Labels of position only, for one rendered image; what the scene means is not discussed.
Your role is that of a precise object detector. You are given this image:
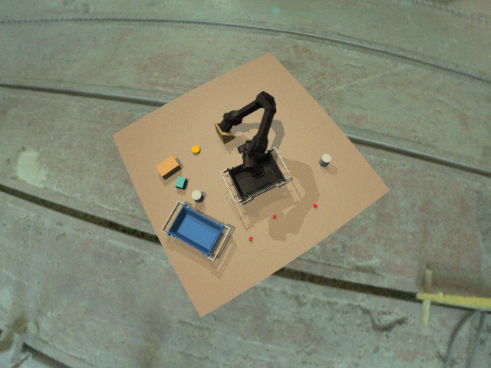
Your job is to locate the small teal block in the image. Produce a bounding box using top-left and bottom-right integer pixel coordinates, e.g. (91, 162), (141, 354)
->
(175, 176), (188, 190)

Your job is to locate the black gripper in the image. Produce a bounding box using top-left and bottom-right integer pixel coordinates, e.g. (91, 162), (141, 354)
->
(238, 143), (263, 177)

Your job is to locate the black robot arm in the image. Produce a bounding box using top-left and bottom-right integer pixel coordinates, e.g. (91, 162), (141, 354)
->
(218, 91), (276, 173)

